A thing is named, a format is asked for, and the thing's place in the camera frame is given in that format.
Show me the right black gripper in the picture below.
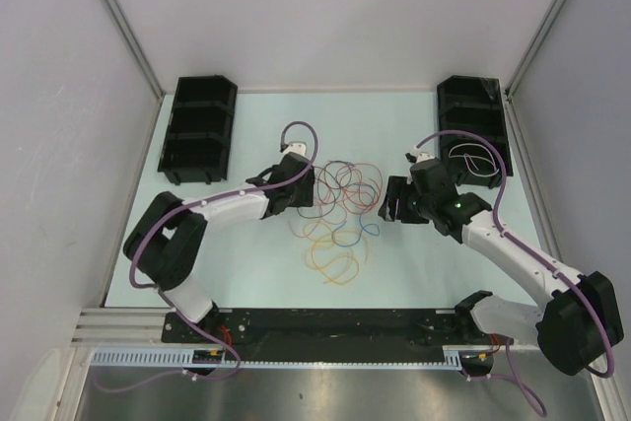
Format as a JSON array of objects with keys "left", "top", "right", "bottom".
[{"left": 377, "top": 175, "right": 435, "bottom": 224}]

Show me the pink wire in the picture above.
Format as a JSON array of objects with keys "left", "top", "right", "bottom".
[{"left": 288, "top": 169, "right": 361, "bottom": 240}]

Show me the white wire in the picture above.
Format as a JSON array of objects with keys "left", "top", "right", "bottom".
[{"left": 447, "top": 142, "right": 500, "bottom": 178}]

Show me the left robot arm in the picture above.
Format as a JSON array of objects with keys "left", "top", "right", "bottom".
[{"left": 122, "top": 152, "right": 315, "bottom": 342}]

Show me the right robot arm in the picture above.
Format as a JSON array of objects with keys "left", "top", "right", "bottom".
[{"left": 378, "top": 152, "right": 624, "bottom": 376}]

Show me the left black compartment bin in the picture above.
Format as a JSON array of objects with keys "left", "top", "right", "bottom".
[{"left": 158, "top": 75, "right": 238, "bottom": 185}]

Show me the black compartment bin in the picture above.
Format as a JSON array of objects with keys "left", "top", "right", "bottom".
[
  {"left": 158, "top": 75, "right": 238, "bottom": 185},
  {"left": 437, "top": 75, "right": 513, "bottom": 189}
]

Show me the right black compartment bin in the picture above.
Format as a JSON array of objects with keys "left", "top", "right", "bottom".
[{"left": 437, "top": 75, "right": 513, "bottom": 189}]

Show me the blue wire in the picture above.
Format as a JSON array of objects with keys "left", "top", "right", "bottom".
[{"left": 330, "top": 159, "right": 381, "bottom": 248}]

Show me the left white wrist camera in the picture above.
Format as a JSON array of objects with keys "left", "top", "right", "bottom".
[{"left": 281, "top": 141, "right": 308, "bottom": 157}]

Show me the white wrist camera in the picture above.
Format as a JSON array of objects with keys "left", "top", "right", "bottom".
[
  {"left": 405, "top": 147, "right": 435, "bottom": 164},
  {"left": 281, "top": 141, "right": 308, "bottom": 157}
]

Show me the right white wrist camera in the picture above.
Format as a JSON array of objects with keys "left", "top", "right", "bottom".
[{"left": 405, "top": 147, "right": 435, "bottom": 164}]

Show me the yellow wire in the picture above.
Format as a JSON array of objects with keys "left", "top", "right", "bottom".
[{"left": 303, "top": 221, "right": 371, "bottom": 287}]

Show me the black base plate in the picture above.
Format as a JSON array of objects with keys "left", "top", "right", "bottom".
[{"left": 161, "top": 307, "right": 515, "bottom": 364}]

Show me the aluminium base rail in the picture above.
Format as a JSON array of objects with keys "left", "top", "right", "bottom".
[{"left": 70, "top": 308, "right": 605, "bottom": 349}]

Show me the grey slotted cable duct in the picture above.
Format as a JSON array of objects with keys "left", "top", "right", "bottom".
[{"left": 91, "top": 347, "right": 461, "bottom": 371}]

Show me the right aluminium frame post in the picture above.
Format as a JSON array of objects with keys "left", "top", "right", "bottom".
[{"left": 504, "top": 0, "right": 569, "bottom": 98}]

